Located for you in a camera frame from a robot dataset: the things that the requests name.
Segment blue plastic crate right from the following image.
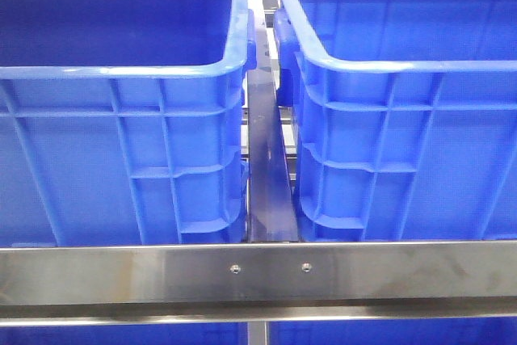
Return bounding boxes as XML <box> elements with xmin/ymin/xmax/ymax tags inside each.
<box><xmin>275</xmin><ymin>0</ymin><xmax>516</xmax><ymax>242</ymax></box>

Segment steel vertical post below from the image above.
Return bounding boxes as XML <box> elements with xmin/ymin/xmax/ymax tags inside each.
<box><xmin>247</xmin><ymin>322</ymin><xmax>270</xmax><ymax>345</ymax></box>

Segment blue plastic crate left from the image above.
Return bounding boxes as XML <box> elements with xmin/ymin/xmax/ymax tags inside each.
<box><xmin>1</xmin><ymin>0</ymin><xmax>256</xmax><ymax>247</ymax></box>

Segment blue plastic crate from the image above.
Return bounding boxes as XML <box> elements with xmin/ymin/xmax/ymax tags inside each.
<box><xmin>275</xmin><ymin>0</ymin><xmax>516</xmax><ymax>242</ymax></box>
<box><xmin>1</xmin><ymin>0</ymin><xmax>256</xmax><ymax>247</ymax></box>

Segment blue crate lower left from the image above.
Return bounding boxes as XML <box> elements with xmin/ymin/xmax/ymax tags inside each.
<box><xmin>1</xmin><ymin>323</ymin><xmax>246</xmax><ymax>344</ymax></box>

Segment stainless steel front rail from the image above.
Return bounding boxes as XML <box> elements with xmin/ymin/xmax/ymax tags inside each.
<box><xmin>1</xmin><ymin>241</ymin><xmax>516</xmax><ymax>326</ymax></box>

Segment steel centre divider bar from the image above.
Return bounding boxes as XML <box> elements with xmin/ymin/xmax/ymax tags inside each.
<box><xmin>247</xmin><ymin>24</ymin><xmax>299</xmax><ymax>242</ymax></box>

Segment blue crate lower right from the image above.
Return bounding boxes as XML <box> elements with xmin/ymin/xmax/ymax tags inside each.
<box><xmin>270</xmin><ymin>318</ymin><xmax>516</xmax><ymax>344</ymax></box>

